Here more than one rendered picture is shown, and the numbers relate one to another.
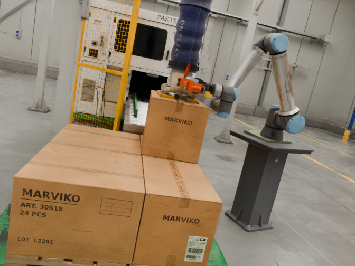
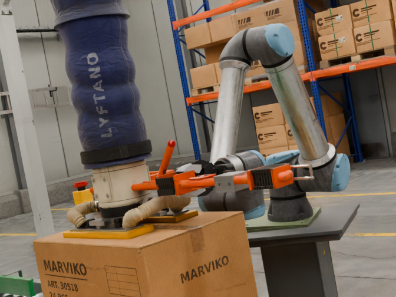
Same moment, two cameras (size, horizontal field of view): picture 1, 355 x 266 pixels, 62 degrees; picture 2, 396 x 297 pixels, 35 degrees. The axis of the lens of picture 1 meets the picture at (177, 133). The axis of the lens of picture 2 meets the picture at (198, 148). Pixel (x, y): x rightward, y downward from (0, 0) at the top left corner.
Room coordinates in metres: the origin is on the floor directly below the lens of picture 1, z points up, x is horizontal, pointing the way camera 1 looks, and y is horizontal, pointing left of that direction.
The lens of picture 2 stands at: (0.52, 0.98, 1.26)
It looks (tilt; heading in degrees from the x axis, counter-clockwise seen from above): 3 degrees down; 325
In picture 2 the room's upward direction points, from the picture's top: 10 degrees counter-clockwise
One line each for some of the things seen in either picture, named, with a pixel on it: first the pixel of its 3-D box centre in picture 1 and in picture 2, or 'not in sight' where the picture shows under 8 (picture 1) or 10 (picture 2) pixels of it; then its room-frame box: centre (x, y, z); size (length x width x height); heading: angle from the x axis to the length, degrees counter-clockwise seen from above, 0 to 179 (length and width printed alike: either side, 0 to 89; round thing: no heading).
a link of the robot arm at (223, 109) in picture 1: (224, 108); (247, 200); (2.10, -0.29, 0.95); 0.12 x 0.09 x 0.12; 18
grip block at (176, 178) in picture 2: (185, 83); (176, 183); (2.03, 0.02, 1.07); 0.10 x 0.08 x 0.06; 100
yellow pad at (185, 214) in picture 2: (189, 97); (151, 212); (2.30, -0.03, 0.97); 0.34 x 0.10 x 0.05; 10
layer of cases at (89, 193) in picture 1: (122, 180); not in sight; (1.92, 0.30, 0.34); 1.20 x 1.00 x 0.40; 11
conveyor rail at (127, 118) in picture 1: (127, 113); not in sight; (3.72, 0.68, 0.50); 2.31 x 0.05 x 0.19; 11
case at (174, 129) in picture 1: (171, 123); (144, 287); (2.27, 0.06, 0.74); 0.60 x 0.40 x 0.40; 8
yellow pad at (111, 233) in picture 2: (165, 92); (105, 227); (2.26, 0.16, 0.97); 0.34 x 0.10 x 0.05; 10
